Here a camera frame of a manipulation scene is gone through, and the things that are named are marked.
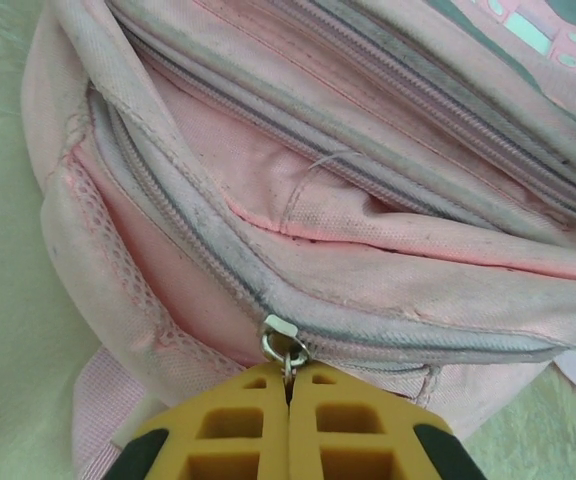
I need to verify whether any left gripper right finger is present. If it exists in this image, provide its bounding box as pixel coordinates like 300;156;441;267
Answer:
287;360;472;480

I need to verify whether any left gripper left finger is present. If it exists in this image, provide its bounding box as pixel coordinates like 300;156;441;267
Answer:
105;363;289;480

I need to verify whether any pink student backpack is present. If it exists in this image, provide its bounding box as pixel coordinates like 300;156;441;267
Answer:
20;0;576;480

